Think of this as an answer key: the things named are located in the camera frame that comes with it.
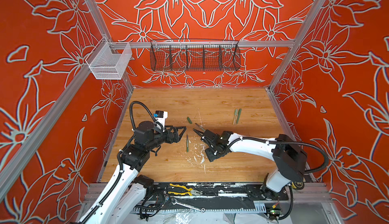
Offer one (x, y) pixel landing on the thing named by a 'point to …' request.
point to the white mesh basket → (109, 60)
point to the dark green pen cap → (189, 120)
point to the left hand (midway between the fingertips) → (179, 126)
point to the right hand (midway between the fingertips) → (210, 154)
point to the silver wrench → (202, 210)
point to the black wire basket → (195, 55)
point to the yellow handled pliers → (192, 192)
